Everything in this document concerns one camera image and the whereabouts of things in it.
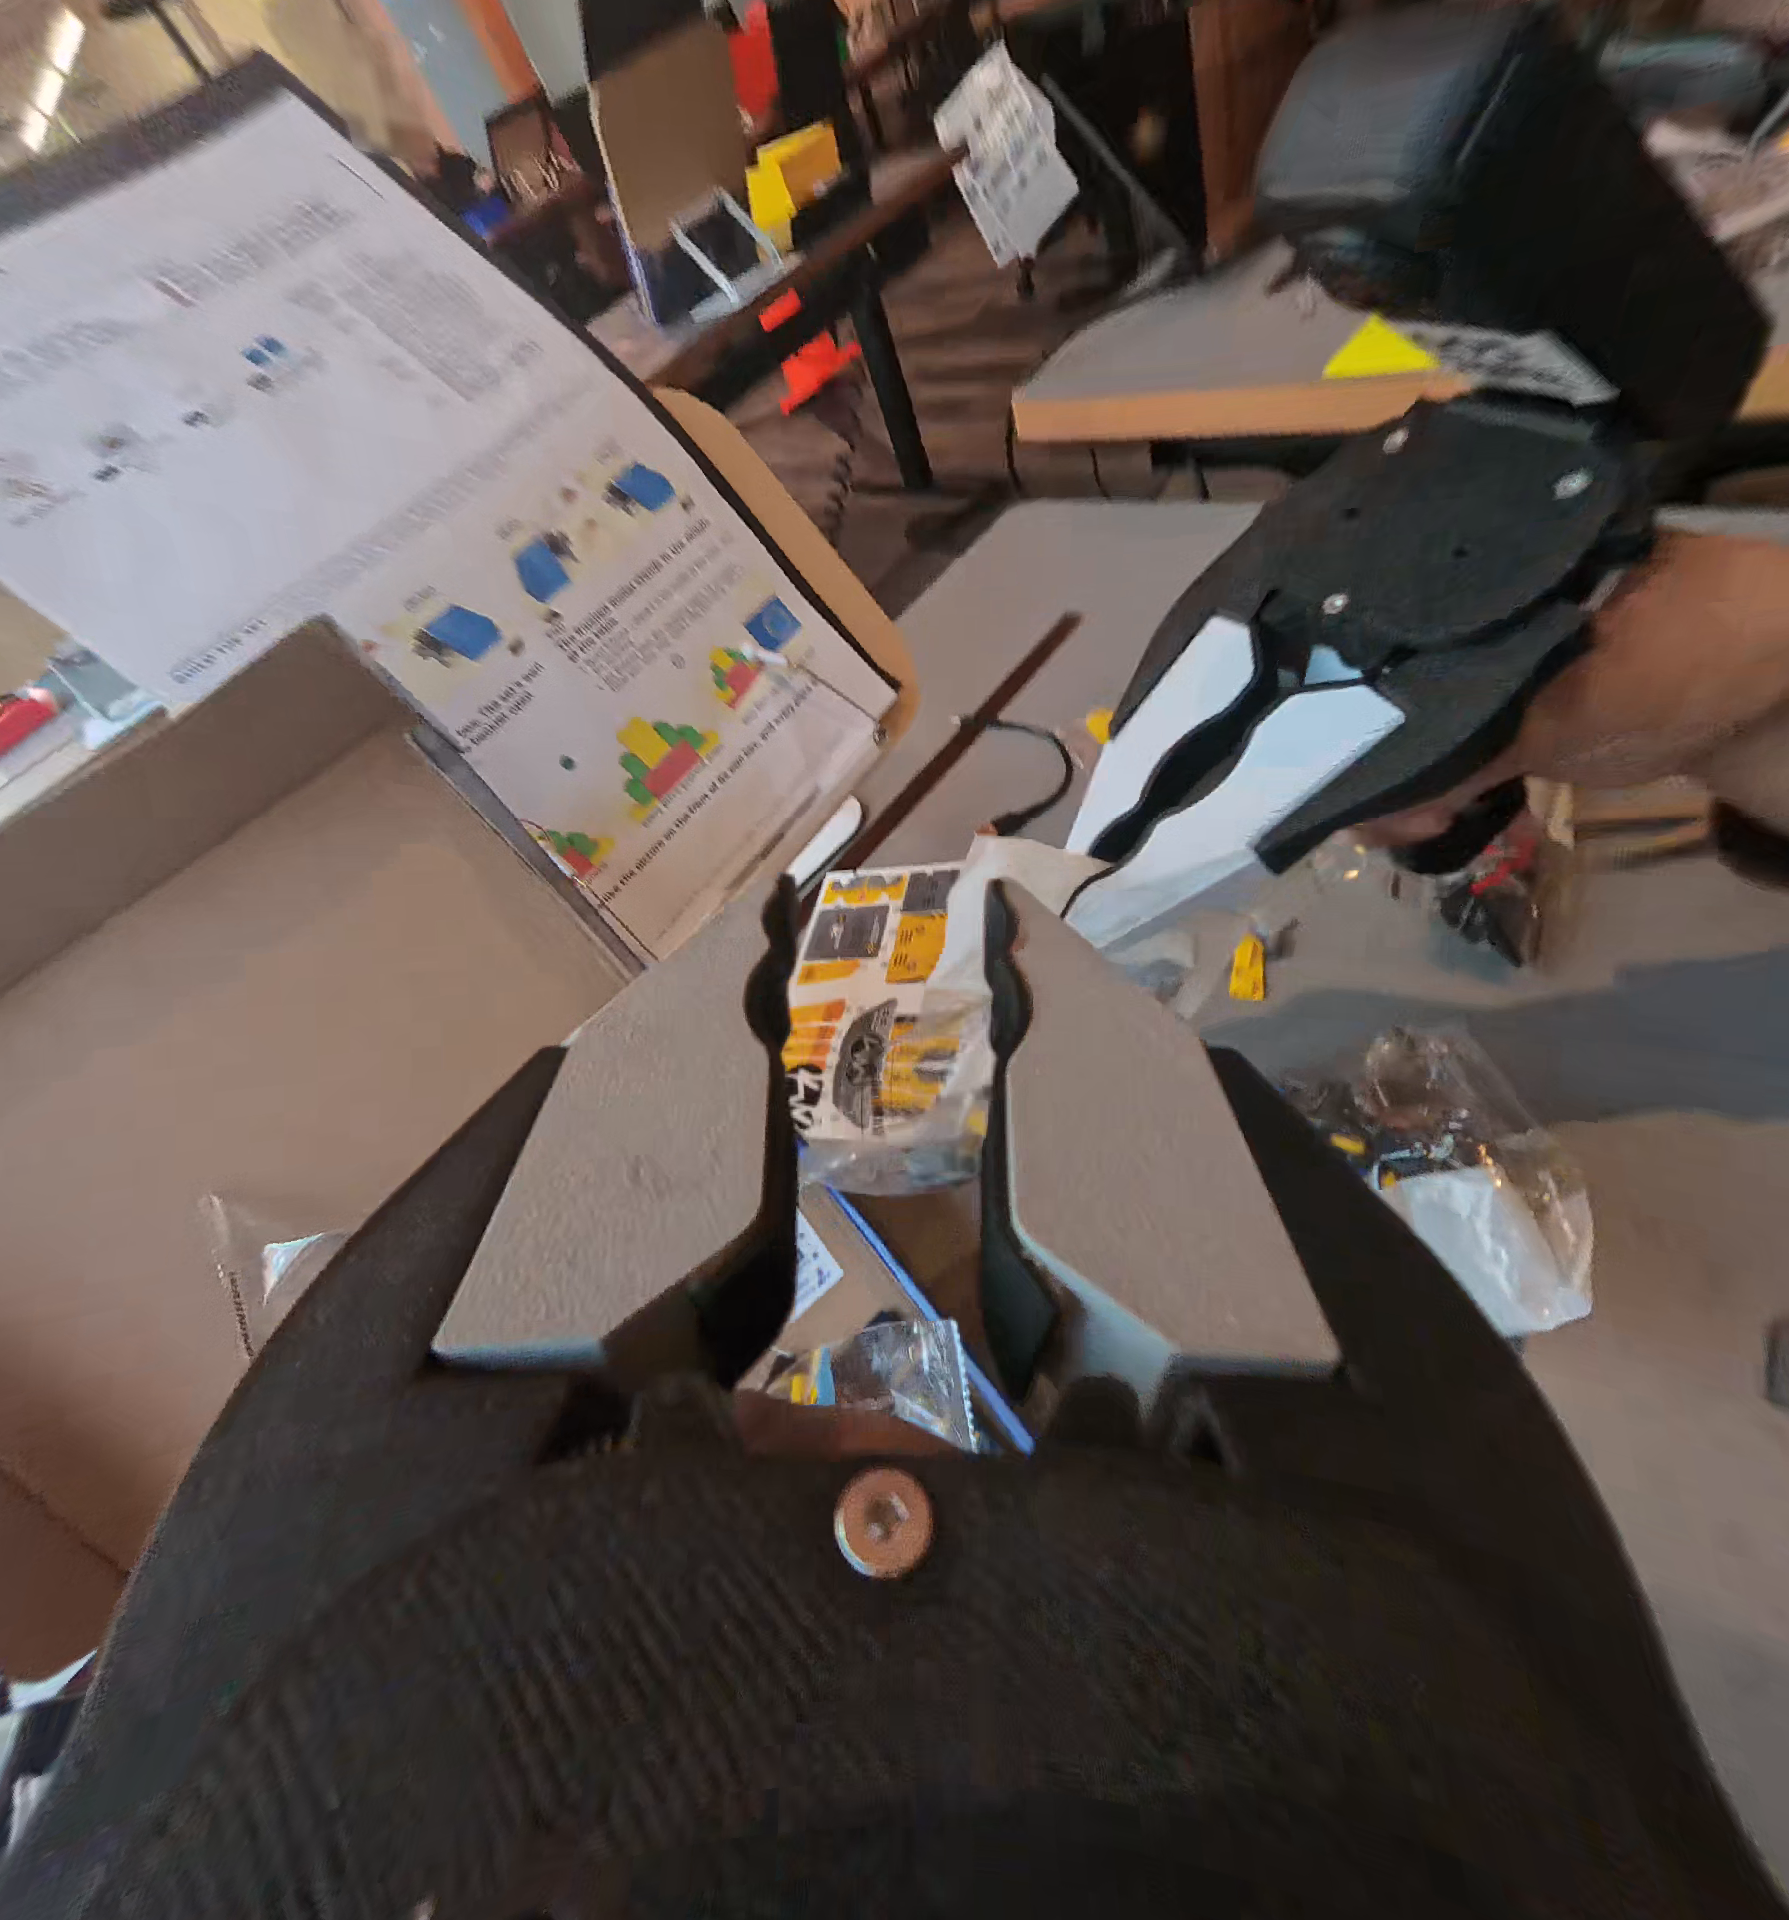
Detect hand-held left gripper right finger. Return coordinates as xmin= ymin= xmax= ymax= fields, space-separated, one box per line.
xmin=978 ymin=882 xmax=1344 ymax=1411

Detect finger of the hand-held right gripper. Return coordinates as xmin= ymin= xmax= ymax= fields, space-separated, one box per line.
xmin=1063 ymin=612 xmax=1260 ymax=863
xmin=1063 ymin=682 xmax=1409 ymax=948

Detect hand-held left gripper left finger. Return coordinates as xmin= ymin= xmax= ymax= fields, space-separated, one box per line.
xmin=433 ymin=877 xmax=804 ymax=1389

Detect clear bag black red parts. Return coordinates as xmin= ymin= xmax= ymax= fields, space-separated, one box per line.
xmin=1435 ymin=833 xmax=1548 ymax=962

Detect yellow black sticker sheet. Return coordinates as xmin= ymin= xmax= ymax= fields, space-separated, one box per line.
xmin=782 ymin=861 xmax=1001 ymax=1198

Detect clear bag of dark parts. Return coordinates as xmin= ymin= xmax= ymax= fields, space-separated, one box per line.
xmin=1283 ymin=1028 xmax=1594 ymax=1338

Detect person's right forearm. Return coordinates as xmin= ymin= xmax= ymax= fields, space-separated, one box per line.
xmin=1569 ymin=526 xmax=1789 ymax=903

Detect person's right hand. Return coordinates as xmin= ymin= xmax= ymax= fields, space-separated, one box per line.
xmin=1349 ymin=645 xmax=1635 ymax=852

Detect pile of loose toy parts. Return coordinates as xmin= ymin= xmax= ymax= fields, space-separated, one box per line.
xmin=1134 ymin=914 xmax=1301 ymax=1008

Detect wooden table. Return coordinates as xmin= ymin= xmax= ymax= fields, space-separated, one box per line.
xmin=1011 ymin=247 xmax=1789 ymax=452

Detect white flat stand base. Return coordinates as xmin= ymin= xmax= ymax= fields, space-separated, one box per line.
xmin=789 ymin=796 xmax=866 ymax=895

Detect blue robot kit box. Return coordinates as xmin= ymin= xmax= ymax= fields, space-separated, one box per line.
xmin=0 ymin=616 xmax=1047 ymax=1682

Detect grey office chair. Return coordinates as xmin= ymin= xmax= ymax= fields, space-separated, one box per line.
xmin=1253 ymin=0 xmax=1525 ymax=304

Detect orange object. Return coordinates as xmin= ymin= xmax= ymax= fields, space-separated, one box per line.
xmin=759 ymin=285 xmax=866 ymax=415

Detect white paper sign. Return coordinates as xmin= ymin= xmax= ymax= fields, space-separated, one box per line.
xmin=931 ymin=45 xmax=1079 ymax=271

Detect yellow box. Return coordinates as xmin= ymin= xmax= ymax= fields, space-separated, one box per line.
xmin=743 ymin=120 xmax=843 ymax=249

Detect cardboard sign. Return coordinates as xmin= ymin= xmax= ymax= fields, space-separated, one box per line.
xmin=585 ymin=22 xmax=753 ymax=249

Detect toy brick instruction poster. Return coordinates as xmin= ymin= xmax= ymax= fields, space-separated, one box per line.
xmin=0 ymin=52 xmax=917 ymax=962

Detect black USB cable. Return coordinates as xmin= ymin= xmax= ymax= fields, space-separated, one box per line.
xmin=969 ymin=719 xmax=1083 ymax=842

